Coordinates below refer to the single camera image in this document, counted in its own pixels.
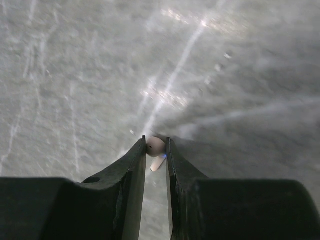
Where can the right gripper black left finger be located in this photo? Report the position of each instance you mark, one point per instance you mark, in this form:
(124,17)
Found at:
(105,206)

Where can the beige earbud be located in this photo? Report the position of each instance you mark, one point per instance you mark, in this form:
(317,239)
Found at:
(156,148)

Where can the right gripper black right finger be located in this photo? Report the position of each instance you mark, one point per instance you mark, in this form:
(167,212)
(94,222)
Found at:
(202,208)

